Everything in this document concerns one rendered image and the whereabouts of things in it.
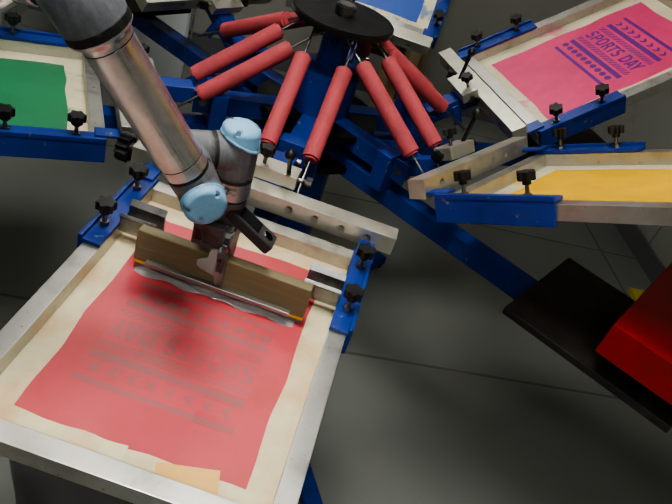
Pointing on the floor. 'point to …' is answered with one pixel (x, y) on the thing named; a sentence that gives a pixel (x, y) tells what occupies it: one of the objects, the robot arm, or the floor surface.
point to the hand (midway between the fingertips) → (223, 275)
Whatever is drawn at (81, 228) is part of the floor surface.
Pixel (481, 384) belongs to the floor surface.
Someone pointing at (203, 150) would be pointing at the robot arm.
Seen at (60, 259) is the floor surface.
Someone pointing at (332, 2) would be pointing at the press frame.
